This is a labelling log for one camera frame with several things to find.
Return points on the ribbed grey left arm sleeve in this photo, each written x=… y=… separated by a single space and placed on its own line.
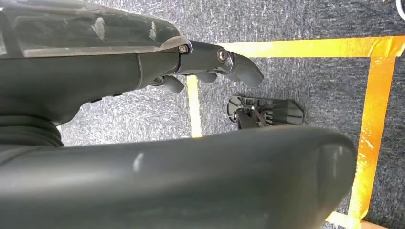
x=25 y=131

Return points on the wide yellow floor tape strip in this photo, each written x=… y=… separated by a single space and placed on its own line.
x=373 y=126

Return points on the brown wooden board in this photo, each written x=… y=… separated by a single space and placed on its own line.
x=373 y=225

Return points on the long yellow floor tape strip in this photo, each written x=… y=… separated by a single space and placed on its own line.
x=310 y=47

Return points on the short yellow floor tape strip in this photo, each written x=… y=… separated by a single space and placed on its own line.
x=343 y=220

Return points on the black robot foot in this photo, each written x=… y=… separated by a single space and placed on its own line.
x=281 y=112

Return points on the narrow yellow floor tape strip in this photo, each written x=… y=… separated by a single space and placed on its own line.
x=194 y=107

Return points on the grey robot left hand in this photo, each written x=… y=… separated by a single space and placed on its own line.
x=79 y=72

